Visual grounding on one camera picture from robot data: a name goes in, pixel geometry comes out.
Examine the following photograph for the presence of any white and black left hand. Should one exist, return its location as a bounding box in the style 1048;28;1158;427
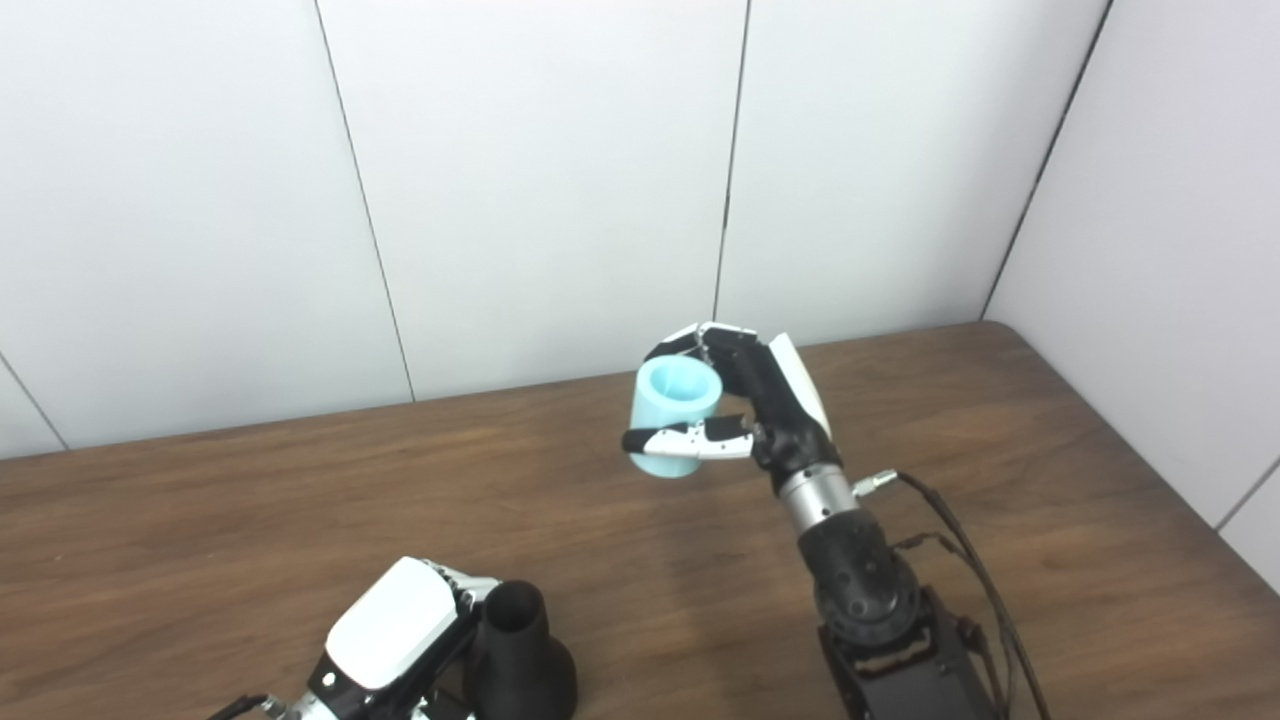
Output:
305;557;501;720

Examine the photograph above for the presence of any white and black right hand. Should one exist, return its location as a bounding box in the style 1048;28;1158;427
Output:
622;322;843;491

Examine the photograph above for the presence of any light-blue hose piece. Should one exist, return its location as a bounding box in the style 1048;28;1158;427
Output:
629;356;723;479

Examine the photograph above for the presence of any black funnel-shaped nozzle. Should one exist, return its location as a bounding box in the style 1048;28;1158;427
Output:
462;579;578;720

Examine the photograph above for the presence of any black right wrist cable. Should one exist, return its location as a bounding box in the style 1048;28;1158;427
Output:
853;470;1052;720

